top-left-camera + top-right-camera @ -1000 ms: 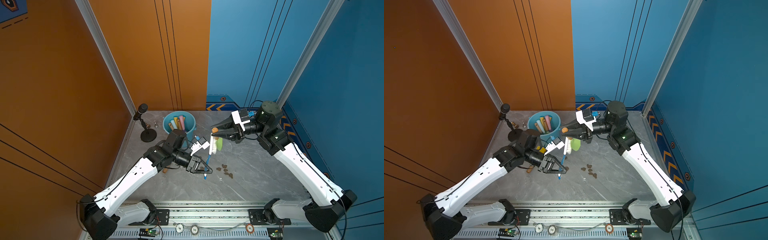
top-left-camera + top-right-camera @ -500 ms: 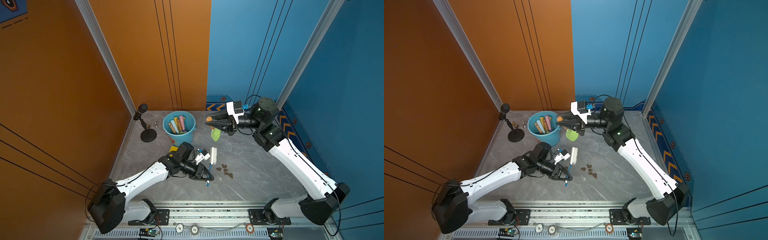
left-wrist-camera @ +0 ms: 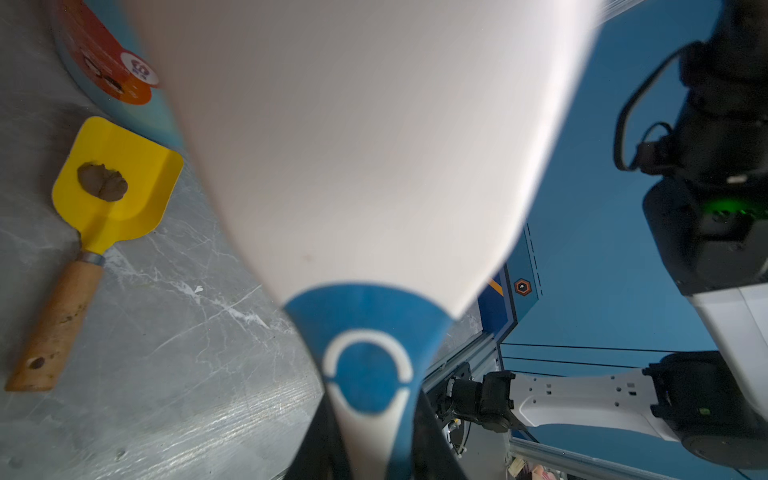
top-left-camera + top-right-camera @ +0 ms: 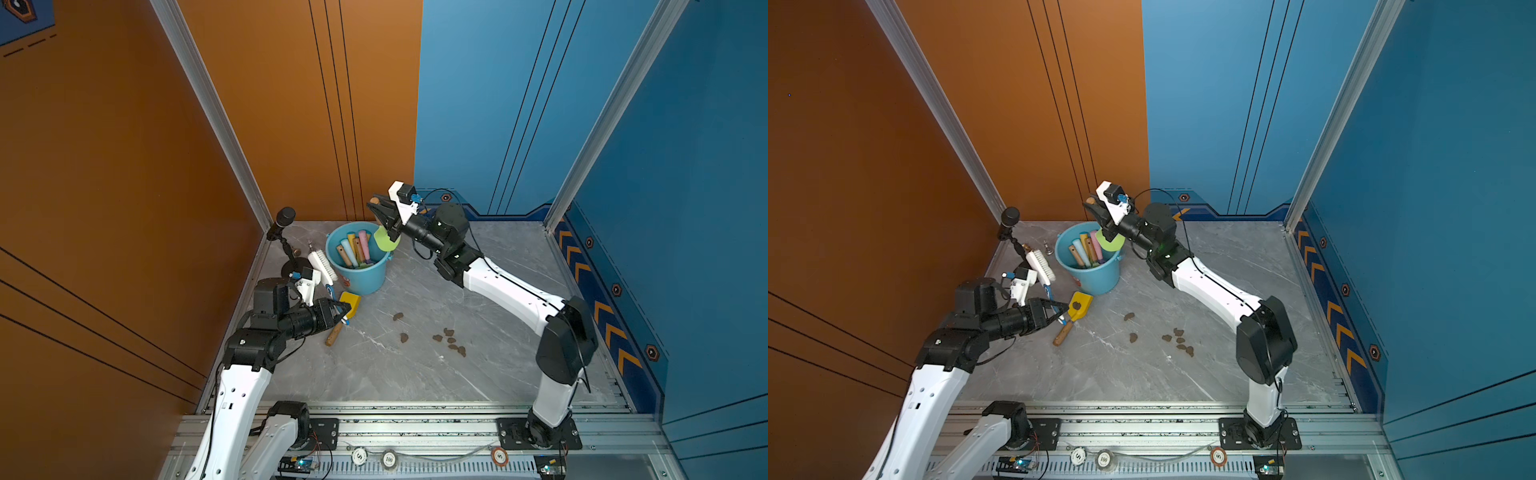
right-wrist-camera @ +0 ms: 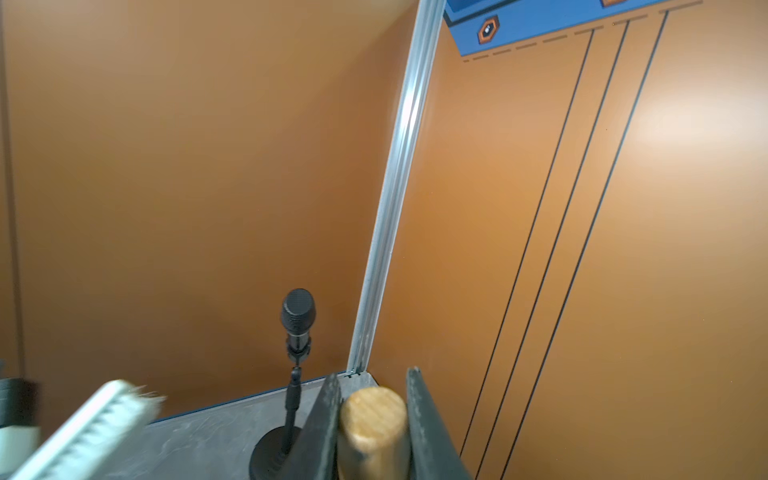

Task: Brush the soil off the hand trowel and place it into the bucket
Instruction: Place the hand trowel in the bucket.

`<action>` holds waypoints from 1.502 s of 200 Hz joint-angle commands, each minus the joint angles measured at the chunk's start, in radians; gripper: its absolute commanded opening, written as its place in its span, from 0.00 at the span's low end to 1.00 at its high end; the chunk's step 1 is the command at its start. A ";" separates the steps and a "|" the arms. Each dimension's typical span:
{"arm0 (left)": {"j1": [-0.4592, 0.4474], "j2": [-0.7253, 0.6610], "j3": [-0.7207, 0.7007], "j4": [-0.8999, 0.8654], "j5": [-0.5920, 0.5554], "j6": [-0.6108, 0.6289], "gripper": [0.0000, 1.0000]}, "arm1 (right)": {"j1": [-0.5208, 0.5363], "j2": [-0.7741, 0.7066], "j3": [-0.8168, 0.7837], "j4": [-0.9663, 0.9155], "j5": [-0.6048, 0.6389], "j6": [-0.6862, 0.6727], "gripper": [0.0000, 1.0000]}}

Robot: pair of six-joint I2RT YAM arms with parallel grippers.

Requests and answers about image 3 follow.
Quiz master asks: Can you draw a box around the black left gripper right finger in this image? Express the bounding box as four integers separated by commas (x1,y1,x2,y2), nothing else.
412,391,467,480

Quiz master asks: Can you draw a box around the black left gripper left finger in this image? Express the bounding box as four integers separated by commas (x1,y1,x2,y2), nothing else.
284,395,352,480

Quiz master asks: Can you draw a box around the white cleaning brush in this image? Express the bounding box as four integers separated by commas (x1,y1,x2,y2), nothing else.
124,1,604,479

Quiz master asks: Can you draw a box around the yellow trowel wooden handle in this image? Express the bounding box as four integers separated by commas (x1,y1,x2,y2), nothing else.
5,116,184,392

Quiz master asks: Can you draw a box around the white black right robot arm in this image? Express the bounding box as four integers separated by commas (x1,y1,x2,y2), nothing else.
430,1,767,473

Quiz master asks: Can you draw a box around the light blue plastic bucket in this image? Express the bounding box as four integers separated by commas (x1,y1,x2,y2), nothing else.
46,0,184,151

